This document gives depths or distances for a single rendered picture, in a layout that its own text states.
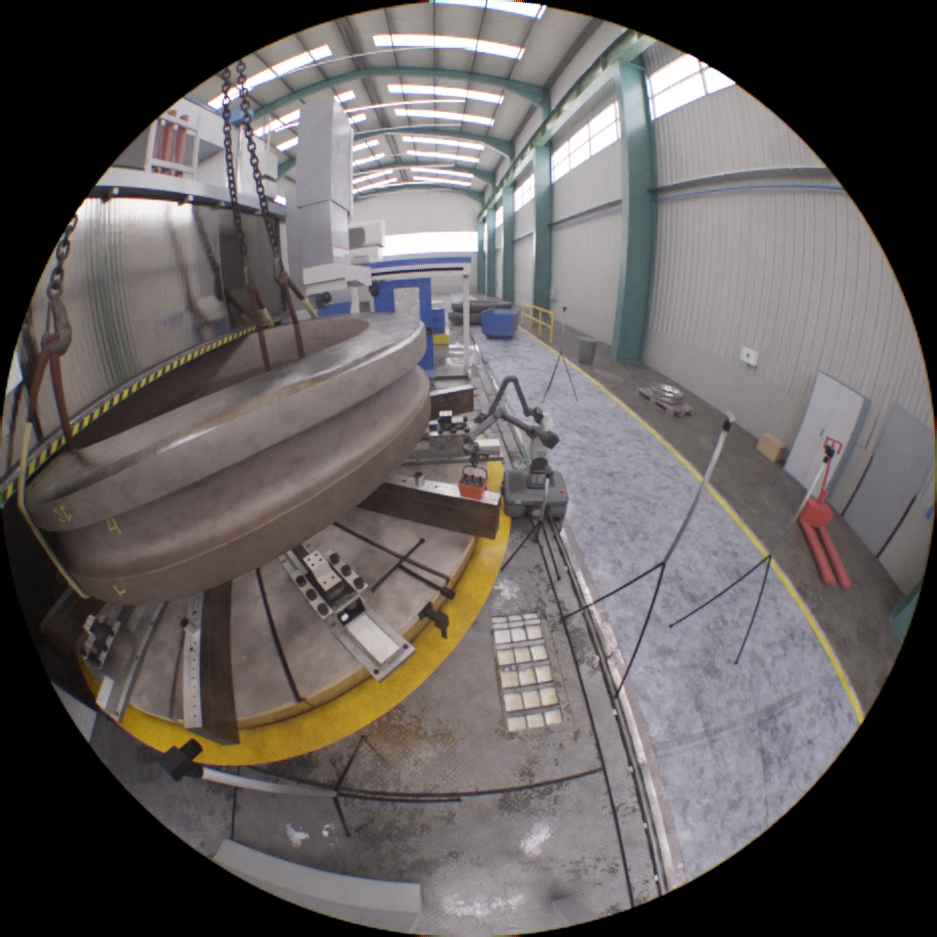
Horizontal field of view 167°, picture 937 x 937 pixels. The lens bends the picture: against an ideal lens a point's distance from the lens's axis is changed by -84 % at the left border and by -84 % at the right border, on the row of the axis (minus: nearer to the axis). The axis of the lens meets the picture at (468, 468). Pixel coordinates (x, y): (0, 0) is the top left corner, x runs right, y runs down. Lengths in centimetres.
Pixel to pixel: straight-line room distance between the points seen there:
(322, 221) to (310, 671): 612
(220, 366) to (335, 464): 440
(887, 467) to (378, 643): 688
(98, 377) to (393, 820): 420
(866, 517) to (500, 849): 639
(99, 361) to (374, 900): 451
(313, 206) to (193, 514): 540
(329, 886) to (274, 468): 253
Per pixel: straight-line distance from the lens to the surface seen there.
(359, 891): 236
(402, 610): 224
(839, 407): 625
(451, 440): 332
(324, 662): 220
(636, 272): 1080
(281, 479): 198
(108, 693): 313
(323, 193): 633
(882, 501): 657
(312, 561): 197
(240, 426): 167
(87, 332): 387
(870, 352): 673
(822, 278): 732
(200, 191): 539
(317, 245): 619
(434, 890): 235
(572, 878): 240
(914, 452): 641
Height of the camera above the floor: 220
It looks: 34 degrees down
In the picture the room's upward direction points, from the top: 1 degrees counter-clockwise
